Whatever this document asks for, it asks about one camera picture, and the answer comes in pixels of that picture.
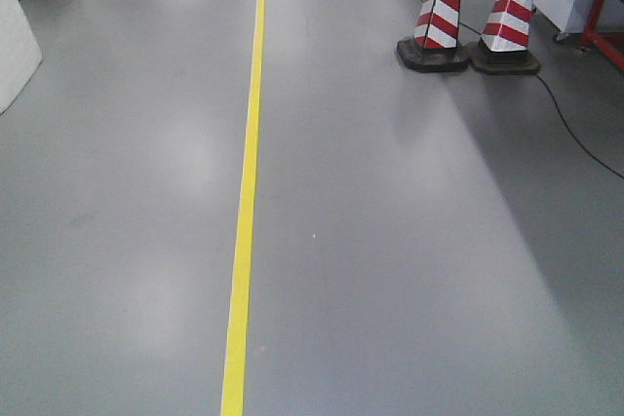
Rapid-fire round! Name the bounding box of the red white traffic cone left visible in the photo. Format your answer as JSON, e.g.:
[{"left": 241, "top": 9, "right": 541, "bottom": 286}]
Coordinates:
[{"left": 396, "top": 0, "right": 469, "bottom": 73}]

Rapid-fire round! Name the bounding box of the red white traffic cone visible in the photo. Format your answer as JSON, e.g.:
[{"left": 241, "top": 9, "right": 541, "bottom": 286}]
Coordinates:
[
  {"left": 396, "top": 0, "right": 469, "bottom": 73},
  {"left": 468, "top": 0, "right": 540, "bottom": 75}
]

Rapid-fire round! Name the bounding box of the red white traffic cone right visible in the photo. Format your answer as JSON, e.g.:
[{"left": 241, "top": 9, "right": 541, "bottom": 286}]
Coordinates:
[{"left": 468, "top": 0, "right": 540, "bottom": 75}]

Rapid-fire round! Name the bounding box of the black floor power cable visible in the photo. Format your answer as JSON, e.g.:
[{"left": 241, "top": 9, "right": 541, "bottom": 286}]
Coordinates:
[{"left": 380, "top": 0, "right": 624, "bottom": 174}]

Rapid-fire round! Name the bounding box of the red conveyor frame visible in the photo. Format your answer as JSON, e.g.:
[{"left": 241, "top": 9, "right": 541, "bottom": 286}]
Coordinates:
[{"left": 581, "top": 0, "right": 623, "bottom": 71}]

